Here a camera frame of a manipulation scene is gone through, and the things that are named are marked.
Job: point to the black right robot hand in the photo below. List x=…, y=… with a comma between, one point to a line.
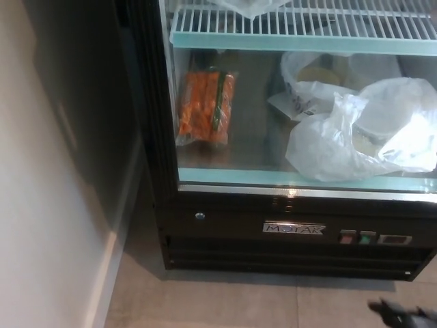
x=396, y=317

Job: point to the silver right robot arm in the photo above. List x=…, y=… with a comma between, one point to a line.
x=428, y=320

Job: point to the black glass-door display refrigerator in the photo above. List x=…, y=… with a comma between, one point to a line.
x=218, y=225

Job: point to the small digital temperature display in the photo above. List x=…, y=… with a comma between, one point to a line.
x=394, y=240

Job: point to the black louvred vent grille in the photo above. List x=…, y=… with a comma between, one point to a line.
x=290, y=258

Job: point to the silver Motak logo plate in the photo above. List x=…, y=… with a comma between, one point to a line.
x=293, y=229

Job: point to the large crumpled white plastic bag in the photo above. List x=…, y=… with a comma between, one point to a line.
x=324, y=150

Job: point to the round container with grey rim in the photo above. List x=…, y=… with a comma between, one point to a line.
x=373, y=128

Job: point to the round silver key lock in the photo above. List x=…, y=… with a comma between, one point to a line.
x=200, y=216

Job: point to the white plastic bag with print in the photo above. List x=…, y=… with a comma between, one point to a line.
x=307, y=94

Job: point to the round container with yellow lid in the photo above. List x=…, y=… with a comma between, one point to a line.
x=317, y=75

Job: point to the bag of orange carrots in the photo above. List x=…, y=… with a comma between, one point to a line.
x=201, y=106

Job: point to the thin clear plastic bag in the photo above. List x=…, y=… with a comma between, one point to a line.
x=252, y=7

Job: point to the green rocker switch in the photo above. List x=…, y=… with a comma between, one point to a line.
x=366, y=238

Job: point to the red rocker switch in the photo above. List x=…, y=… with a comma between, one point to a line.
x=347, y=237

